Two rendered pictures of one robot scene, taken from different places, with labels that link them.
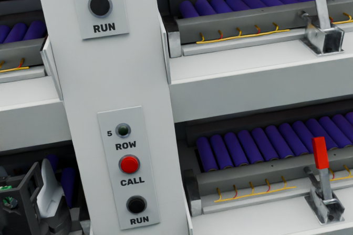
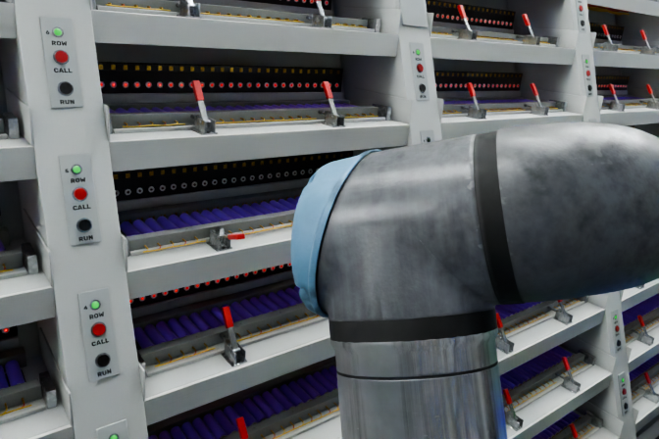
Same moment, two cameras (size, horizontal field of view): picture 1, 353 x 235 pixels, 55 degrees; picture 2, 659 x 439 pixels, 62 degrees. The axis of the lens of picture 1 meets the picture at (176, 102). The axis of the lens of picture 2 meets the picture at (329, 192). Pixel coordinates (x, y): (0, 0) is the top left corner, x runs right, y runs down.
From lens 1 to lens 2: 104 cm
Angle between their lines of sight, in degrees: 34
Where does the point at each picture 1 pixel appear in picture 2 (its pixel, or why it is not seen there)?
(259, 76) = (465, 123)
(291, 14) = (458, 107)
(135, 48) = (430, 106)
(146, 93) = (433, 125)
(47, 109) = (404, 127)
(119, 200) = not seen: hidden behind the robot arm
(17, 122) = (393, 132)
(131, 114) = (430, 133)
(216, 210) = not seen: hidden behind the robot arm
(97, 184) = not seen: hidden behind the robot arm
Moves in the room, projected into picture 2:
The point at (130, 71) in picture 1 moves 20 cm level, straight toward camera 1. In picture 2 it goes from (429, 115) to (511, 97)
